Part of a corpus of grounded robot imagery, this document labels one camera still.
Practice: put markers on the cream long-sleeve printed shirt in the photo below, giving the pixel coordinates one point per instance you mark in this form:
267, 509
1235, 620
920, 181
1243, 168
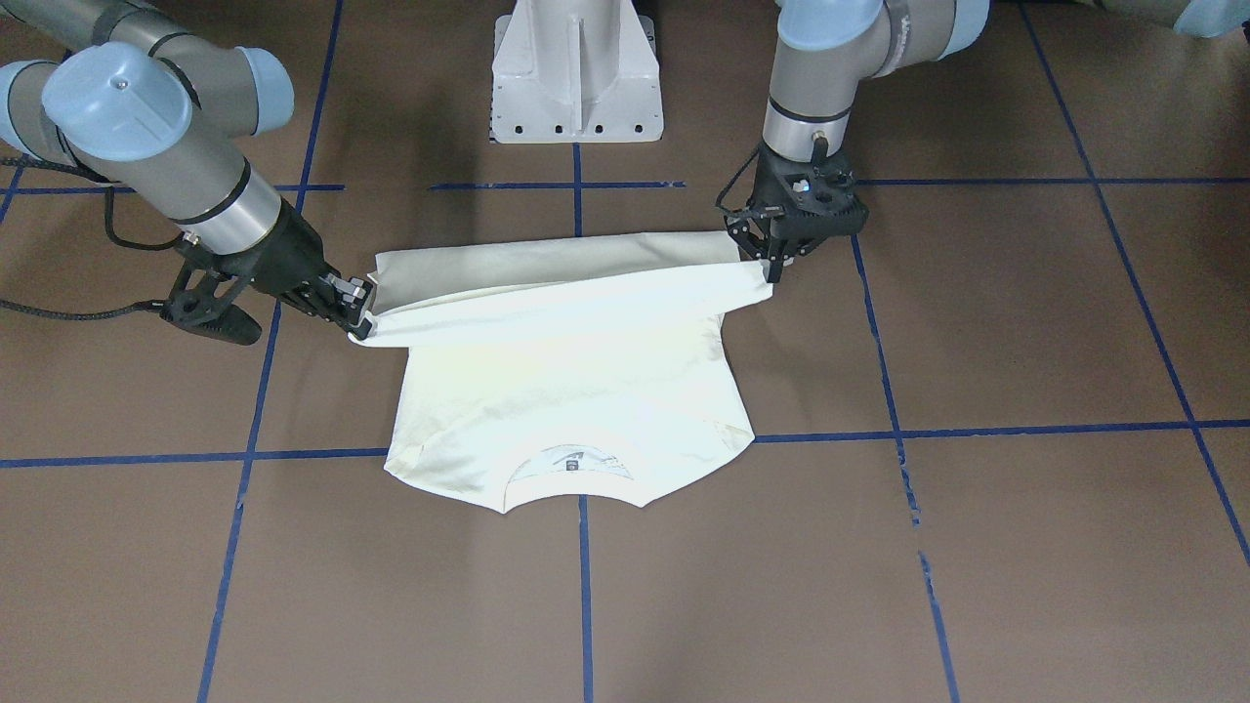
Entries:
579, 365

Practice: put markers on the white pillar with base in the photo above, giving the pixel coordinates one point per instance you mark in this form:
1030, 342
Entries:
576, 72

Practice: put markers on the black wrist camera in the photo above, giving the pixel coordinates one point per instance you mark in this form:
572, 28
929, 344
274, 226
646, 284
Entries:
202, 303

